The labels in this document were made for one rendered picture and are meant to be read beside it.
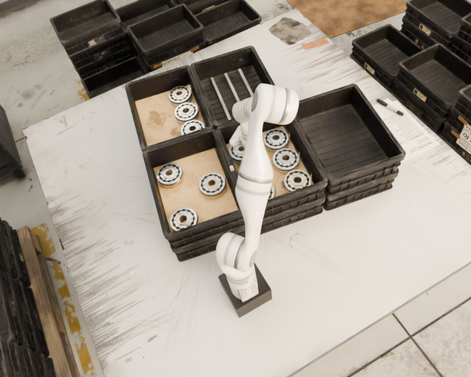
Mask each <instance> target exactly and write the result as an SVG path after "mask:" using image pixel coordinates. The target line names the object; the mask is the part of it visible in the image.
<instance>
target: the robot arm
mask: <svg viewBox="0 0 471 377"><path fill-rule="evenodd" d="M298 103H299V101H298V95H297V94H296V93H295V91H293V90H291V89H289V88H283V87H279V86H275V85H267V84H260V85H258V86H257V88H256V90H255V92H254V94H253V96H252V97H250V98H247V99H244V100H242V101H240V102H237V103H236V104H234V106H233V117H234V118H235V120H236V121H237V122H239V123H240V124H241V125H240V126H238V128H237V130H236V131H235V133H234V134H233V136H232V137H231V139H230V146H231V147H235V146H236V145H238V144H242V147H243V151H244V154H243V157H242V161H241V167H240V170H239V173H238V179H237V183H236V187H235V194H236V198H237V201H238V204H239V207H240V210H241V213H242V215H243V218H244V223H245V237H243V236H239V235H237V234H234V233H225V234H224V235H223V236H222V237H221V238H220V239H219V241H218V244H217V247H216V260H217V262H218V265H219V266H220V268H221V271H222V272H223V273H224V274H225V275H226V276H227V280H228V282H229V285H230V289H231V291H232V293H233V295H234V296H235V297H236V298H239V299H241V300H242V302H244V301H247V300H248V299H249V298H252V297H254V296H255V295H257V294H259V292H258V283H257V279H256V273H255V268H254V262H255V259H256V253H257V249H258V244H259V236H260V231H261V226H262V219H263V215H264V212H265V207H266V204H267V201H268V196H269V193H270V190H271V184H272V181H273V177H274V172H273V168H272V166H271V162H270V159H269V158H268V154H267V152H266V149H265V145H264V140H263V138H262V125H263V122H268V123H276V124H281V125H285V124H289V123H291V122H292V121H293V120H294V119H295V116H296V114H297V112H298Z"/></svg>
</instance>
